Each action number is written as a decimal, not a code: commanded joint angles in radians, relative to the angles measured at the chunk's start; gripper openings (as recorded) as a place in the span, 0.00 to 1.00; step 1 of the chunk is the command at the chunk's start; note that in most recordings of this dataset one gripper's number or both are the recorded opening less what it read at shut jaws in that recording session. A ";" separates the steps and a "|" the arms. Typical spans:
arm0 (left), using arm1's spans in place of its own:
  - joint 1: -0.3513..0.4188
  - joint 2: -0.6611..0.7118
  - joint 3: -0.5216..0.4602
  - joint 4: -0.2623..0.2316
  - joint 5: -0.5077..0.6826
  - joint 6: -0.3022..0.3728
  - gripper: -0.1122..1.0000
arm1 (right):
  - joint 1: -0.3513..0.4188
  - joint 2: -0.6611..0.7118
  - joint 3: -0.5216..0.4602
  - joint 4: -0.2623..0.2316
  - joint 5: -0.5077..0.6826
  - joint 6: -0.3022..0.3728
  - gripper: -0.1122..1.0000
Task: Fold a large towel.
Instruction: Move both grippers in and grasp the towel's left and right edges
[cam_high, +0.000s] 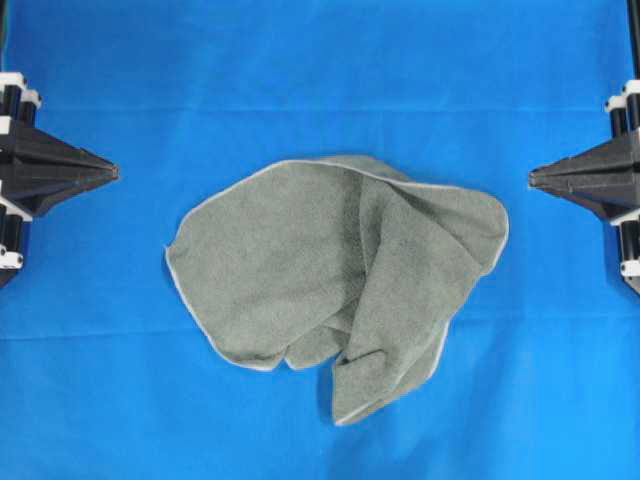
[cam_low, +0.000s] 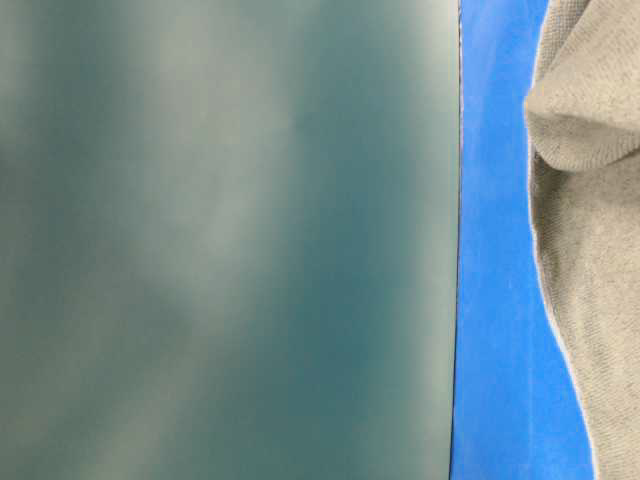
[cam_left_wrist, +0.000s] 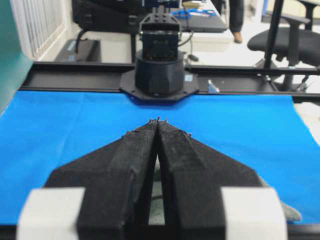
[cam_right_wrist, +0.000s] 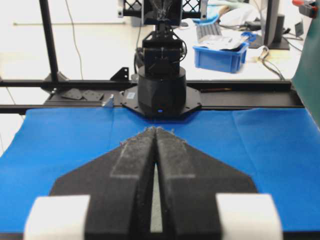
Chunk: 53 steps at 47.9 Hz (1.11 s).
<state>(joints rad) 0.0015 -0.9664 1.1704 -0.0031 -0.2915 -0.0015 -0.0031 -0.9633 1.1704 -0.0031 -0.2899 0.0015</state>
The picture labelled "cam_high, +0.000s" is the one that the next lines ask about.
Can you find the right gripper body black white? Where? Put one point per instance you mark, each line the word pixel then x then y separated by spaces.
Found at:
pixel 623 110

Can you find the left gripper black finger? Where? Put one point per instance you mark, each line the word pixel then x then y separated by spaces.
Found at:
pixel 34 198
pixel 29 143

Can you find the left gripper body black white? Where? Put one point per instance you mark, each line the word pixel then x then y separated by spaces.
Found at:
pixel 18 102

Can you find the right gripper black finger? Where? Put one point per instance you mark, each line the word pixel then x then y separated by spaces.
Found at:
pixel 585 170
pixel 604 206

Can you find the grey-green towel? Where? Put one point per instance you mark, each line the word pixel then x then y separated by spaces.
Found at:
pixel 340 258

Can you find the blue table cloth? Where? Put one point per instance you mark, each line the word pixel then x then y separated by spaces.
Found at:
pixel 104 374

